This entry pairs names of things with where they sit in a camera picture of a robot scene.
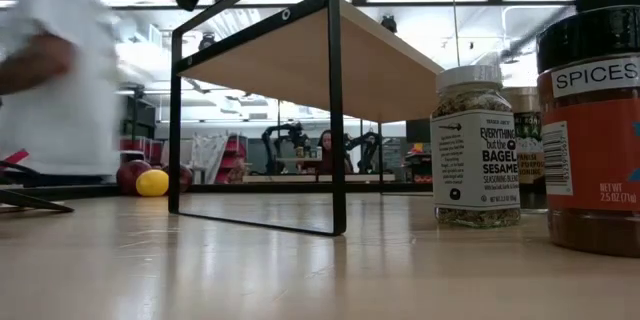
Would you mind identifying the red strap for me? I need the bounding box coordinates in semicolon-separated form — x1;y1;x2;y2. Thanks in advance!
0;148;30;166

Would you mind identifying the red tool cabinet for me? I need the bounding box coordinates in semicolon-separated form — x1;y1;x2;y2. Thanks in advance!
214;133;249;185

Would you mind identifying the black monitor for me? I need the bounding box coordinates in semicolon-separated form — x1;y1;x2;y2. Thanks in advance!
405;118;432;144

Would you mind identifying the white-lid bagel seasoning jar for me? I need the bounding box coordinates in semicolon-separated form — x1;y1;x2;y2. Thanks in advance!
430;64;523;230

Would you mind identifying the white folded rack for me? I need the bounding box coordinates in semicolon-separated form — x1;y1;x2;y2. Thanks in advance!
190;132;229;185

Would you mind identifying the black slotted spatula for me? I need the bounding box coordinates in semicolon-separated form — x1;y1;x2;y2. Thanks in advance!
0;188;75;214

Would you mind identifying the light wooden background table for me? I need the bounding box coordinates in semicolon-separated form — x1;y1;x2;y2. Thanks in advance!
242;173;396;184

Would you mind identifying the dark red apple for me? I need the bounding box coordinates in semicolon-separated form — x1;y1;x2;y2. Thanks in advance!
162;163;194;193

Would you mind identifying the tan-lid seasoning jar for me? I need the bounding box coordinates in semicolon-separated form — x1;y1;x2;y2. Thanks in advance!
501;85;550;214

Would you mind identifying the person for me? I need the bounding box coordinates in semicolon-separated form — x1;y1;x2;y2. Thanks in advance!
315;128;351;175
0;0;125;177

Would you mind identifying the yellow lemon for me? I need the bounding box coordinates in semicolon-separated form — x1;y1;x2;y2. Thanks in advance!
135;168;170;198

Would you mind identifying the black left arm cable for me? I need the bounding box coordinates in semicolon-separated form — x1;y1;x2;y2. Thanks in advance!
0;159;44;187

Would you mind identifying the black-lid orange spice jar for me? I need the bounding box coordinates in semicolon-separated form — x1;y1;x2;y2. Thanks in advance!
535;4;640;259

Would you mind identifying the black equipment cart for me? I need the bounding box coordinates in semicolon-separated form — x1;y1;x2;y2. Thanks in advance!
403;152;434;184

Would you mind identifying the wooden shelf black metal frame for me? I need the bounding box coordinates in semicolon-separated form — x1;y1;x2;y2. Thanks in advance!
168;0;445;237

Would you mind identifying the black aluminium table frame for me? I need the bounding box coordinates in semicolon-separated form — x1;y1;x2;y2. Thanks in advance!
0;181;434;199

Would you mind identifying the red storage shelving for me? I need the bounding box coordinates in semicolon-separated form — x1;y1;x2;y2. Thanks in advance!
119;135;164;166

